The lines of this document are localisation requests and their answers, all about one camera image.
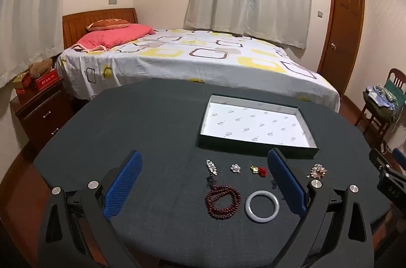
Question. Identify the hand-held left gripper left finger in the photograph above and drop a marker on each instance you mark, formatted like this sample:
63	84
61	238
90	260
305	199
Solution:
123	185

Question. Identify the gold and red charm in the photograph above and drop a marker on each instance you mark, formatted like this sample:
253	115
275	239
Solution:
259	171

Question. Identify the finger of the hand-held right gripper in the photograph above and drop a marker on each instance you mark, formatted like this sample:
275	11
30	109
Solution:
379	160
400	158

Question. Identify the pile of clothes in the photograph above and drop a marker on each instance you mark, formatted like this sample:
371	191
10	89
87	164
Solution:
380	97

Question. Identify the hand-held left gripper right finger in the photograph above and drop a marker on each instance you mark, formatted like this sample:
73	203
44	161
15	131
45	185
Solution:
287	182

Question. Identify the pearl flower brooch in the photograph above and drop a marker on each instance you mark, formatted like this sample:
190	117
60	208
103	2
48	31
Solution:
235	168

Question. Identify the yellow box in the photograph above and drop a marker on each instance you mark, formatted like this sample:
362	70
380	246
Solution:
21	81

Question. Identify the wooden chair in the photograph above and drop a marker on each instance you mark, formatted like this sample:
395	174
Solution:
374	119

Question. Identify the large pearl cluster brooch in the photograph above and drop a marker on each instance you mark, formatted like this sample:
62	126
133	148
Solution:
317	171

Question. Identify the red gift box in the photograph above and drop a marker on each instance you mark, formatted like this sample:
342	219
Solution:
46	81

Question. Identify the dark wooden nightstand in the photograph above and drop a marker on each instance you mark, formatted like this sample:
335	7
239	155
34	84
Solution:
41	119

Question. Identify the bed with patterned sheet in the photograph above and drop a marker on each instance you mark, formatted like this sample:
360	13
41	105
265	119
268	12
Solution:
196	65

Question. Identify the brown teddy bear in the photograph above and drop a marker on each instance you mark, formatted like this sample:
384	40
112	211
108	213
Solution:
39	67

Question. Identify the silver crystal brooch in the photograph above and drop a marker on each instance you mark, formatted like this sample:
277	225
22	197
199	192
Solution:
211	167

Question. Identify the brown wooden door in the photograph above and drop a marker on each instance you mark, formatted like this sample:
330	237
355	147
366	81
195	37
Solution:
342	33

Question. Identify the shallow green cardboard tray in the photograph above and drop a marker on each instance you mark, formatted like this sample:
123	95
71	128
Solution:
253	125

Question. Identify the white side curtain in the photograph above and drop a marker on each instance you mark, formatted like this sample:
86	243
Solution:
31	17

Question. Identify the white jade bangle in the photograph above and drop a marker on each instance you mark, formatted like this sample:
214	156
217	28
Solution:
250	214

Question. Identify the wooden headboard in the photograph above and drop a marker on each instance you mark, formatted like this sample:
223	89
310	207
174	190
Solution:
79	22

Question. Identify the dark red printed pillow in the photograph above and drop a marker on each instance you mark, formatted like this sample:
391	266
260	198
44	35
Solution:
107	24

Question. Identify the pink pillow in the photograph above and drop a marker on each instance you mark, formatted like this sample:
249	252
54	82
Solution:
111	36

